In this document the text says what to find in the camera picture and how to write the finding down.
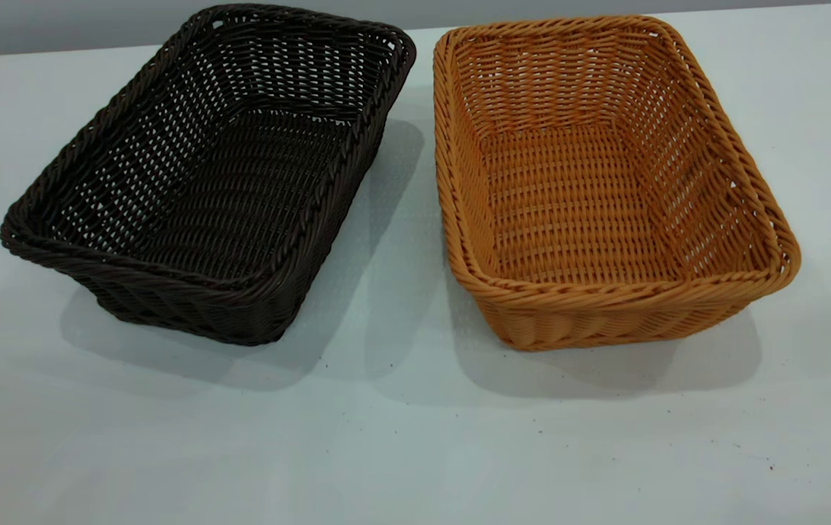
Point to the black wicker basket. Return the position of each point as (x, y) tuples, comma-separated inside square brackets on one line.
[(240, 219)]

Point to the orange wicker basket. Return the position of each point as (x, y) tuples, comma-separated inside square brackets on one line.
[(568, 211)]

